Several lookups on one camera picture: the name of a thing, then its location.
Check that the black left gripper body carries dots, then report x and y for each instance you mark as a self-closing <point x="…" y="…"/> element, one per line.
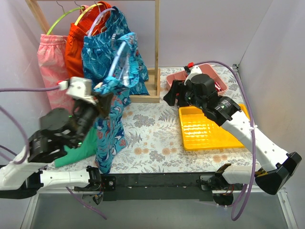
<point x="100" y="102"/>

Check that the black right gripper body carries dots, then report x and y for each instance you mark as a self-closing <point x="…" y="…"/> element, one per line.
<point x="179" y="94"/>

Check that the blue shark print shorts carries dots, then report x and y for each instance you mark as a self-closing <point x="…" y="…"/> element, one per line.
<point x="110" y="132"/>

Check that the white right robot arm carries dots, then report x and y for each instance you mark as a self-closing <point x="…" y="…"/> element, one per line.
<point x="277" y="165"/>

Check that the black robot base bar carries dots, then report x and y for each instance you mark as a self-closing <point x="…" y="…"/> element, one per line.
<point x="164" y="186"/>

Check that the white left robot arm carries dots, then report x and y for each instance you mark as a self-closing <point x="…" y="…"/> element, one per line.
<point x="23" y="177"/>

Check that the teal leaf print shorts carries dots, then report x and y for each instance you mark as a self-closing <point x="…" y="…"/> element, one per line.
<point x="97" y="53"/>

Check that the translucent white hanger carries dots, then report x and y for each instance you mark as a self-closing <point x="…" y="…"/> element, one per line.
<point x="98" y="19"/>

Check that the pink patterned shorts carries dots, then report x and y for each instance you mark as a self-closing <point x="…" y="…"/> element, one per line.
<point x="51" y="62"/>

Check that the orange shorts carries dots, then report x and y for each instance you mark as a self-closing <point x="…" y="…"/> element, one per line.
<point x="75" y="41"/>

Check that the yellow hanger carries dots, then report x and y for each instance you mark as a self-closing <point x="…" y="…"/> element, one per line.
<point x="86" y="11"/>

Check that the wooden clothes rack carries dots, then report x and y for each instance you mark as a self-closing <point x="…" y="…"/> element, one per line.
<point x="153" y="84"/>

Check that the red white striped cloth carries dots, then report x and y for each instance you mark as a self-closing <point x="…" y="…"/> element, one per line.
<point x="218" y="87"/>

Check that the pink divided organizer box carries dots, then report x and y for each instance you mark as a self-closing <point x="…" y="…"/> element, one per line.
<point x="206" y="69"/>

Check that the green folded cloth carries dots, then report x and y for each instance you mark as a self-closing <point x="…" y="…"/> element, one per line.
<point x="87" y="149"/>

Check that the yellow plastic tray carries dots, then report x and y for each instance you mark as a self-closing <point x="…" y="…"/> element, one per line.
<point x="200" y="133"/>

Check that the floral table mat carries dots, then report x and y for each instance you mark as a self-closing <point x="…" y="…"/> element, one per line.
<point x="154" y="144"/>

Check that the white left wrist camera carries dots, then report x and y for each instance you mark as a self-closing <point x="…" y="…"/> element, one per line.
<point x="78" y="88"/>

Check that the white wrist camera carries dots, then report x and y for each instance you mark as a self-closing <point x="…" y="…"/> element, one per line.
<point x="192" y="70"/>
<point x="78" y="88"/>

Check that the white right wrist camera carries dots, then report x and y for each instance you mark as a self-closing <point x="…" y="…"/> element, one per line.
<point x="192" y="70"/>

